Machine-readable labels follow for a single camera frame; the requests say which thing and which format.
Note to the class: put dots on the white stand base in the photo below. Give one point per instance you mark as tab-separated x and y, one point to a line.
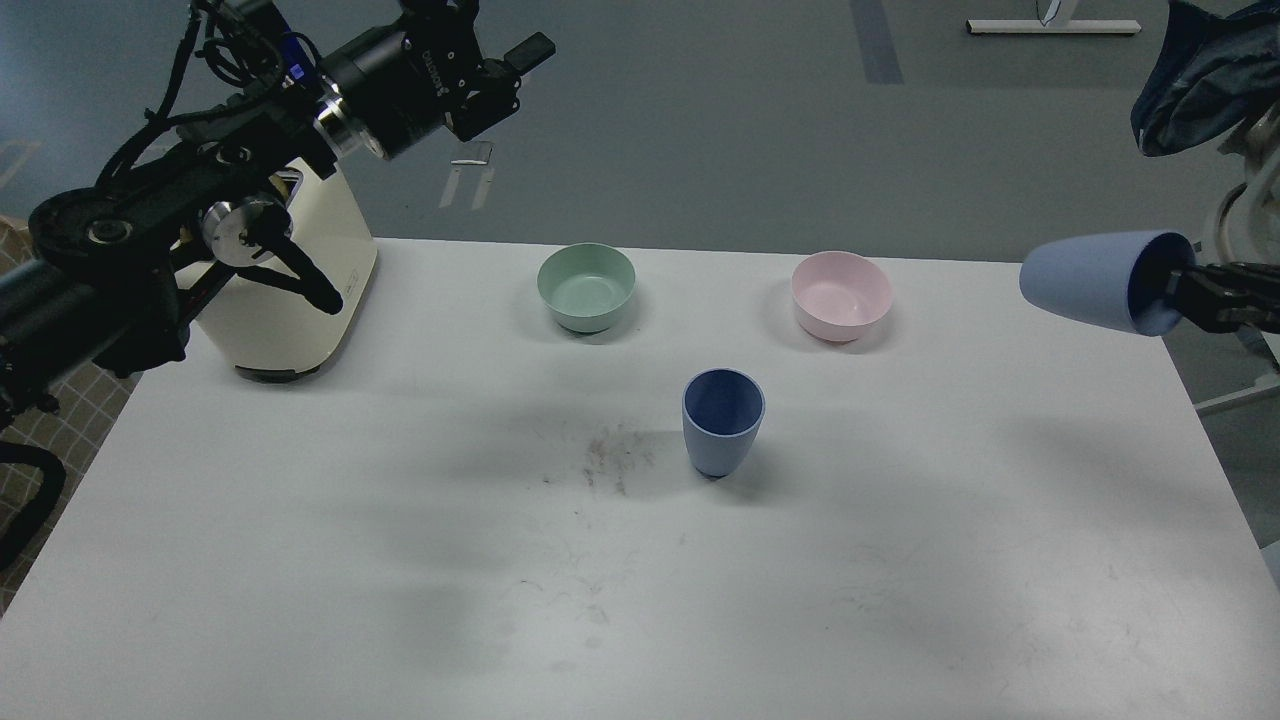
1070	27

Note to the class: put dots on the blue cup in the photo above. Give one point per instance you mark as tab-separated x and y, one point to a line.
1119	281
721	412

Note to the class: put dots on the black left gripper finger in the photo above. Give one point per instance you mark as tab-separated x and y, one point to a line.
489	94
451	20

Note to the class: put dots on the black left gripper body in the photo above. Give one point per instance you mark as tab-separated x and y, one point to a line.
402	81

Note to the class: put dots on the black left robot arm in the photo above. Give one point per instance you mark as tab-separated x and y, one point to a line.
123	267

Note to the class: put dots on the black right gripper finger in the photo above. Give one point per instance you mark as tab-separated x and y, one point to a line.
1222	298

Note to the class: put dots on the cream toaster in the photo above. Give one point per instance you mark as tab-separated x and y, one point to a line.
275	336

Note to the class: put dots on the pink bowl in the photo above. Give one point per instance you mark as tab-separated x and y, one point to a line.
838	296

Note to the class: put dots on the dark blue cloth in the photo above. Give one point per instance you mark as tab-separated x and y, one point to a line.
1213	71

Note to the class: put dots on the green bowl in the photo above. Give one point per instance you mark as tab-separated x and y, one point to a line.
588	287

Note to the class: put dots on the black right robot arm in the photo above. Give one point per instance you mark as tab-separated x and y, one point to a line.
1243	227

